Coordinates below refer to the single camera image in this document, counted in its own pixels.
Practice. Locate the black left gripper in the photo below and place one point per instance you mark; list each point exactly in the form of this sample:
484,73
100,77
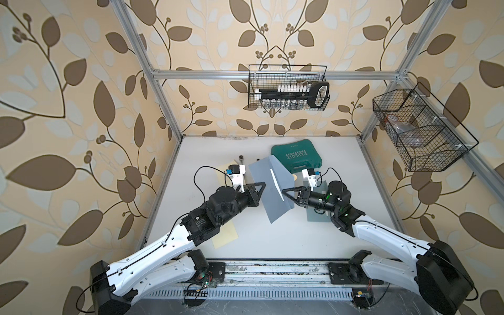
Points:
252,197

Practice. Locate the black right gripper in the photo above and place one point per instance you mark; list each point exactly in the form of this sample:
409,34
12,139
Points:
303,191

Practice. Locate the white card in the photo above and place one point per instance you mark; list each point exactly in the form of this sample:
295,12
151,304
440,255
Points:
276,184

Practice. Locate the dark grey envelope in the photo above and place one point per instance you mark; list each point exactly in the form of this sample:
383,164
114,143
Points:
273,204

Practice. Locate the light blue-grey envelope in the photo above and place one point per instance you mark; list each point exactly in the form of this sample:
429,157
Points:
315,215

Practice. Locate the cream envelope brown seal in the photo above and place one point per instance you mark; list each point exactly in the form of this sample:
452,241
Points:
222,176

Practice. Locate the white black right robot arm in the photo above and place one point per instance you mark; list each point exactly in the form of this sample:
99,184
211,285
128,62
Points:
430,270

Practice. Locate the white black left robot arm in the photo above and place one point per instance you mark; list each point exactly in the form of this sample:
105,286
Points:
175,257

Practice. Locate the cream envelope green seal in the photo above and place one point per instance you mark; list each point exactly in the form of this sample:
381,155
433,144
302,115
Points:
226,235

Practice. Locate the green plastic tool case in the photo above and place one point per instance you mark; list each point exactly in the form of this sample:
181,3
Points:
297,156

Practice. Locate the black socket set holder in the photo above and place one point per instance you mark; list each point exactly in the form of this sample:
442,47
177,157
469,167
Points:
312,96

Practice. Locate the left small circuit board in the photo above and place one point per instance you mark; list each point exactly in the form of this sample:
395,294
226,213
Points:
195,294

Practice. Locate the small circuit board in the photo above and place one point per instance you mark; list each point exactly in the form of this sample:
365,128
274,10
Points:
362,299
195,294

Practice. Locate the right small circuit board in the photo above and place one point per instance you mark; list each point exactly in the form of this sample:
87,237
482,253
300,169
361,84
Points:
362,299

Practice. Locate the plastic bag in basket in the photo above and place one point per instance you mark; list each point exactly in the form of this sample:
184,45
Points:
404,134

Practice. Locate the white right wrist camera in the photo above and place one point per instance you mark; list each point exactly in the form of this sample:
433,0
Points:
310,175

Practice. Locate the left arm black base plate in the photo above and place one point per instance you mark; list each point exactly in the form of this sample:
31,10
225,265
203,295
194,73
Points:
216,271

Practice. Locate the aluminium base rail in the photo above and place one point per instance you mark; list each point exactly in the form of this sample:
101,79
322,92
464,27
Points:
271,280

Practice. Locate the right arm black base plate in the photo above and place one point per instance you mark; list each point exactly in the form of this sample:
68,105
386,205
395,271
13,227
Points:
346,273

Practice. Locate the black wire basket back wall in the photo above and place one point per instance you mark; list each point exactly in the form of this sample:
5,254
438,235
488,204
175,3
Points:
272,75

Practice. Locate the black wire basket wall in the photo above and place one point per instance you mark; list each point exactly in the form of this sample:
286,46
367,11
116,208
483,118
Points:
446,138
272,75

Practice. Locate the black wire basket right wall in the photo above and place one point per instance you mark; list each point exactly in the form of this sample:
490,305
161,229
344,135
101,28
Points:
446,138

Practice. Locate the aluminium frame post left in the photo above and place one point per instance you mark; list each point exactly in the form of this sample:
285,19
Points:
125,20

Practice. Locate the aluminium frame post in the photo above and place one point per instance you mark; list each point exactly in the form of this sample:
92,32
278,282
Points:
125,20
430,12

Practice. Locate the aluminium frame post right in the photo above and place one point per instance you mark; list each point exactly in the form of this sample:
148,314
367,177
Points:
430,12

